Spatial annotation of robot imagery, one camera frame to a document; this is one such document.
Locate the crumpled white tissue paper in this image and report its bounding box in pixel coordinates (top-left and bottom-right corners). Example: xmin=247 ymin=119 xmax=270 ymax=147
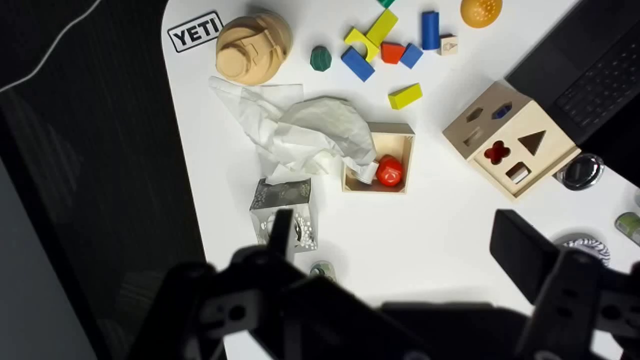
xmin=209 ymin=76 xmax=379 ymax=185

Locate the small open wooden box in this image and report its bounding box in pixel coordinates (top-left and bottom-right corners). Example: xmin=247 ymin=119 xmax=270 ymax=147
xmin=343 ymin=123 xmax=414 ymax=195

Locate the small blue wooden block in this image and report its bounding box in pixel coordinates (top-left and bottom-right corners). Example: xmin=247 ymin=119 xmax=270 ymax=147
xmin=401 ymin=45 xmax=422 ymax=68

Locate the orange round wooden piece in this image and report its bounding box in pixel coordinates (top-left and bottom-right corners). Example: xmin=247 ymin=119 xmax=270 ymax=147
xmin=461 ymin=0 xmax=502 ymax=28

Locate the yellow wedge wooden block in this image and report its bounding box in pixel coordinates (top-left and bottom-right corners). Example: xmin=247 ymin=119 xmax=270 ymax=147
xmin=389 ymin=84 xmax=422 ymax=111

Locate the red wooden block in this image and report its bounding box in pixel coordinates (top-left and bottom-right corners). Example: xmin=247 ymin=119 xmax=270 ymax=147
xmin=380 ymin=42 xmax=404 ymax=65

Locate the teal block at top edge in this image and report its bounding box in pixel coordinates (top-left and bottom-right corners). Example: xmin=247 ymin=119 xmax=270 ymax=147
xmin=379 ymin=0 xmax=395 ymax=8

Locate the dark green wooden block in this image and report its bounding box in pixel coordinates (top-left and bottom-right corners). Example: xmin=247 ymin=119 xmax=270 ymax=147
xmin=311 ymin=46 xmax=332 ymax=72

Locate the tan wooden stacked toy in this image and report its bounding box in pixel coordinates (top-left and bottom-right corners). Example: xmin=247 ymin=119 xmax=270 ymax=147
xmin=217 ymin=13 xmax=292 ymax=86

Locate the yellow L-shaped wooden block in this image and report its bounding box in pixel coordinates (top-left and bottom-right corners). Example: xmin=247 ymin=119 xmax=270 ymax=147
xmin=345 ymin=10 xmax=399 ymax=62

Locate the natural wooden cube block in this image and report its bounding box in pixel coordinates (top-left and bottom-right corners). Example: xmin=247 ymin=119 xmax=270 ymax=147
xmin=438 ymin=34 xmax=459 ymax=57

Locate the silver foil wrapped box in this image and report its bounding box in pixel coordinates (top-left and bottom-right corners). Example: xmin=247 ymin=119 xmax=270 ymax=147
xmin=249 ymin=176 xmax=320 ymax=255

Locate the red ball block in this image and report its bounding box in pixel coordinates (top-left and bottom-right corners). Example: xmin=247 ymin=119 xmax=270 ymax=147
xmin=377 ymin=155 xmax=404 ymax=188

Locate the wooden shape sorter box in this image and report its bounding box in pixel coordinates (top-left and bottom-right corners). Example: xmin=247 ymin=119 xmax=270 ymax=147
xmin=443 ymin=83 xmax=581 ymax=199

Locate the blue cylinder wooden block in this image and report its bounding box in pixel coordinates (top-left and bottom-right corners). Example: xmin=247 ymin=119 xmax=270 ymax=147
xmin=422 ymin=10 xmax=440 ymax=51

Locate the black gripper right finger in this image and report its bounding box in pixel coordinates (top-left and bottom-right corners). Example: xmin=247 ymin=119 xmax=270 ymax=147
xmin=490 ymin=210 xmax=640 ymax=360

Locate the blue rectangular wooden block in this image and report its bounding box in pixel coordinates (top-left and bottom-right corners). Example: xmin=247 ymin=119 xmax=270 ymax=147
xmin=343 ymin=49 xmax=374 ymax=83

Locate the black tumbler cup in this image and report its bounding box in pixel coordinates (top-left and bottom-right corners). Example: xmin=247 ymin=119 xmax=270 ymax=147
xmin=561 ymin=153 xmax=604 ymax=192

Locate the black laptop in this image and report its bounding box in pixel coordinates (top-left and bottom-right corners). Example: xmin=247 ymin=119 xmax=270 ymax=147
xmin=506 ymin=0 xmax=640 ymax=144

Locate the YETI sticker label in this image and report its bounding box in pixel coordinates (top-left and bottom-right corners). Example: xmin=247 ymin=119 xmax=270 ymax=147
xmin=167 ymin=10 xmax=224 ymax=54

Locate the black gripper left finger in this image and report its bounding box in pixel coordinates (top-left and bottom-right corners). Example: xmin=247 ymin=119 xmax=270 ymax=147
xmin=128 ymin=210 xmax=374 ymax=360

